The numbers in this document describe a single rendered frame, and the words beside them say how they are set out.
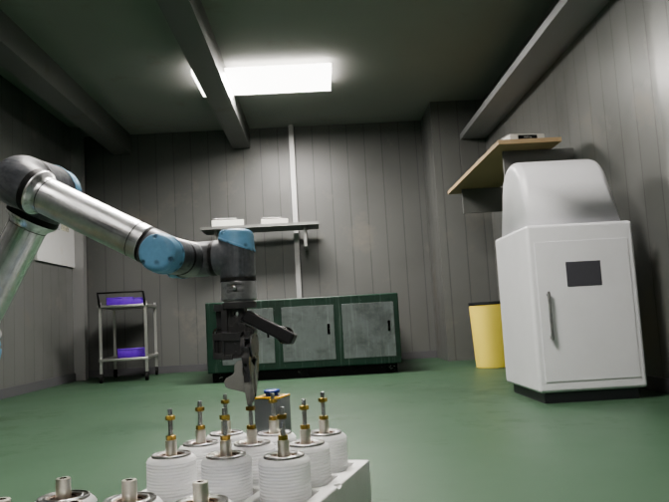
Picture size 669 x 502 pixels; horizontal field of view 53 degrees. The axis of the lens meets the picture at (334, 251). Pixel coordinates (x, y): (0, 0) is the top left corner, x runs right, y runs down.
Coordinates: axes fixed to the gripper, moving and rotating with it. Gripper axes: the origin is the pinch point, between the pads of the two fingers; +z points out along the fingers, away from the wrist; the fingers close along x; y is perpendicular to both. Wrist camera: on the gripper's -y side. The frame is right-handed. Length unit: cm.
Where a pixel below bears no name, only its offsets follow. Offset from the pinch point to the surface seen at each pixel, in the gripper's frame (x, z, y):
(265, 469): 17.9, 10.7, -5.7
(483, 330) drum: -457, 1, -101
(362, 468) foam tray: -9.2, 16.9, -21.3
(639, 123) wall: -245, -115, -171
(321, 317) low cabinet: -451, -17, 38
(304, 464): 16.4, 10.3, -12.5
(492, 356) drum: -456, 24, -107
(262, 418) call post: -26.8, 8.0, 3.9
